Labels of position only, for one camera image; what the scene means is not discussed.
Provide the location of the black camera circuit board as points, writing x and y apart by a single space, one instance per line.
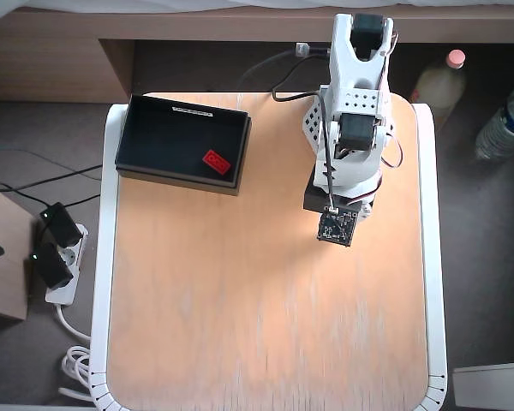
337 228

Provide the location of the red lego block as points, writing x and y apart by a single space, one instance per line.
216 162

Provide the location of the yellow bottle pink cap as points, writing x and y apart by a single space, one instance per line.
441 85

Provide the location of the brown wooden bed frame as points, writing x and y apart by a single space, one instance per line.
47 64

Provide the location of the clear plastic water bottle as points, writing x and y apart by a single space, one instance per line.
501 124

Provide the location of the white box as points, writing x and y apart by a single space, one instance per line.
492 385

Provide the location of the black cardboard box bin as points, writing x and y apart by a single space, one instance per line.
167 145

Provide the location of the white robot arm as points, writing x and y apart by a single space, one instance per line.
355 81

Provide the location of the brown cardboard box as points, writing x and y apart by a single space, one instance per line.
4 278

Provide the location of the white table frame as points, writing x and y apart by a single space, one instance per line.
105 257

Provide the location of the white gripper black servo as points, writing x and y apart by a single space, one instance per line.
367 209

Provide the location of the black power adapter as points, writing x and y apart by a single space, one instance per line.
62 224
51 265

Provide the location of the white power strip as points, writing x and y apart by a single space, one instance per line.
70 257

